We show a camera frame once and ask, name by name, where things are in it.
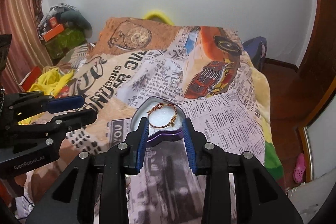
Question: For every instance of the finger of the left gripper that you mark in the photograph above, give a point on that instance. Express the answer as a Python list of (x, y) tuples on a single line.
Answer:
[(73, 121), (65, 103)]

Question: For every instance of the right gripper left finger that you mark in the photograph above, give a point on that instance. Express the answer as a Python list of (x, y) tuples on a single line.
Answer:
[(136, 147)]

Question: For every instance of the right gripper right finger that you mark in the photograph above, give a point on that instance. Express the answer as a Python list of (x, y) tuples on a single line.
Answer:
[(199, 151)]

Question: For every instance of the yellow cloth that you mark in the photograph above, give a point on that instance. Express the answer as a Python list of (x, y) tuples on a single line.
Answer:
[(51, 82)]

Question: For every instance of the purple heart-shaped tin box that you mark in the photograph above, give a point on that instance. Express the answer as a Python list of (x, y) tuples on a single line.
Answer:
[(165, 120)]

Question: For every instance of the orange box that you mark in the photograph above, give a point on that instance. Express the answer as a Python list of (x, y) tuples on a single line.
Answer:
[(53, 32)]

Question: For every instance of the newspaper print blanket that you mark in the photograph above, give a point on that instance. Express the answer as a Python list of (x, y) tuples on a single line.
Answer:
[(203, 70)]

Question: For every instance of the dark grey cushion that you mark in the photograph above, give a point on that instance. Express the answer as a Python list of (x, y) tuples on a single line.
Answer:
[(76, 18)]

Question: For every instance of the pink croc shoe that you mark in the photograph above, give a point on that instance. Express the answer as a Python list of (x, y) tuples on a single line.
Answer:
[(299, 169)]

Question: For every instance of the striped red curtain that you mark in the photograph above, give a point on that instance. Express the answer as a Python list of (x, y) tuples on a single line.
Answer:
[(21, 18)]

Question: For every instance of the blue pillow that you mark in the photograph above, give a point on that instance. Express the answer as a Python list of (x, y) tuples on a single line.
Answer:
[(256, 49)]

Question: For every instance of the yellow pillow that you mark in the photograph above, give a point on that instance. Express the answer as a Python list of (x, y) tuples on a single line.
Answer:
[(158, 16)]

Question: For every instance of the brown wooden door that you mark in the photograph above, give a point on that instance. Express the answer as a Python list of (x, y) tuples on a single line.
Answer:
[(318, 66)]

